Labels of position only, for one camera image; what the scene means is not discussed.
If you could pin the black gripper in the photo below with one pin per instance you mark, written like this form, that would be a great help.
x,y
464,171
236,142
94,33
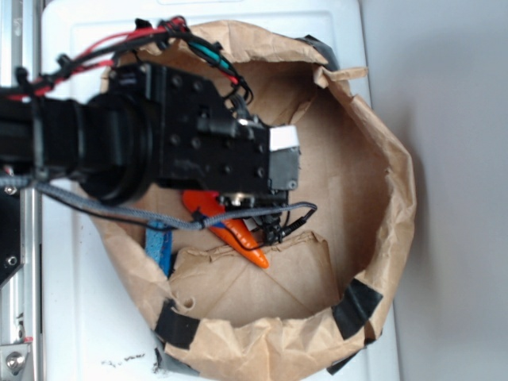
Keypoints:
x,y
259,166

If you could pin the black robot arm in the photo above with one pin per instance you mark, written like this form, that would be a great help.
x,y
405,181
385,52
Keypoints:
x,y
154,125

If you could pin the orange toy carrot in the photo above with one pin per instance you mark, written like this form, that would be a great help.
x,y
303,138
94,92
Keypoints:
x,y
233,232

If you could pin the blue sponge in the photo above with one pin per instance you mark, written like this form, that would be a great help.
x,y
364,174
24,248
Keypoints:
x,y
158,245

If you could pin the brown paper bag tray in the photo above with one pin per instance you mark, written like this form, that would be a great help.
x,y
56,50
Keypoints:
x,y
329,286

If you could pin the aluminium frame rail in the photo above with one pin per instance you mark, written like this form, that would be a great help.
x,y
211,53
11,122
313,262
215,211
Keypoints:
x,y
21,338

